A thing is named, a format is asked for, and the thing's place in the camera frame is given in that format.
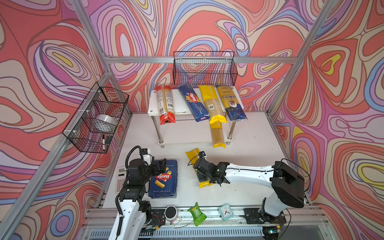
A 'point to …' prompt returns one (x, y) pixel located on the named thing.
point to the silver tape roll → (105, 122)
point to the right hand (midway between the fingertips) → (202, 174)
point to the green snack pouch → (199, 217)
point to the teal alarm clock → (226, 212)
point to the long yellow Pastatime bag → (217, 135)
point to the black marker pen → (103, 143)
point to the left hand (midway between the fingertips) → (159, 159)
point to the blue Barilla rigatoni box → (164, 185)
